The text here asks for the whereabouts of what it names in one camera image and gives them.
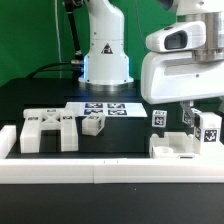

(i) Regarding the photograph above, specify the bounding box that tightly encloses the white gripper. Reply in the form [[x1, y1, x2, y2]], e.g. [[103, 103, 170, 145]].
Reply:
[[141, 21, 224, 127]]

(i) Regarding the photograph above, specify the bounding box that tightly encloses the white chair seat part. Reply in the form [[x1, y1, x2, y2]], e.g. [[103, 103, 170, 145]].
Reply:
[[149, 132, 200, 159]]

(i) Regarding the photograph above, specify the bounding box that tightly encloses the white chair back part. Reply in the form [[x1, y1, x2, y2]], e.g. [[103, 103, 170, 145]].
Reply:
[[20, 108, 78, 153]]

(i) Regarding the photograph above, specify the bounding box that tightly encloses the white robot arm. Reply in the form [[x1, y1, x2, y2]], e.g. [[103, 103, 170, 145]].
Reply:
[[64, 0, 224, 107]]

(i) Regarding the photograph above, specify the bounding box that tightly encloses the white tagged cube far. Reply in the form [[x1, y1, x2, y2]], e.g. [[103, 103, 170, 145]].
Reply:
[[182, 108, 201, 127]]

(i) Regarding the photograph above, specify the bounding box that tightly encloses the white tagged cube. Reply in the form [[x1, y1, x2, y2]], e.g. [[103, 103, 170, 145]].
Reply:
[[182, 108, 201, 127], [152, 110, 167, 128]]

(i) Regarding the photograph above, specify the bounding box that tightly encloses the white tagged cube near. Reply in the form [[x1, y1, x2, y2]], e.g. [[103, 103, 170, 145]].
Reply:
[[152, 110, 167, 128]]

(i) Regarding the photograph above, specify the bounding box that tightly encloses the white marker sheet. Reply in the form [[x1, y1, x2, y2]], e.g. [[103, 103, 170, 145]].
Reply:
[[65, 102, 147, 117]]

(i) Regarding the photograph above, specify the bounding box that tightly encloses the white U-shaped fence frame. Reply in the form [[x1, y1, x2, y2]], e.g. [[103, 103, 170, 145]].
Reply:
[[0, 125, 224, 184]]

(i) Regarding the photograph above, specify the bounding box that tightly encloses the black cable on table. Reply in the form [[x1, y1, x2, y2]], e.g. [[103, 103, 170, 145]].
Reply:
[[26, 61, 84, 80]]

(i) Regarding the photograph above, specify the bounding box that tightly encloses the white hanging cable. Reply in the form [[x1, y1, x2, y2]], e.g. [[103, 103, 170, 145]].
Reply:
[[54, 0, 63, 79]]

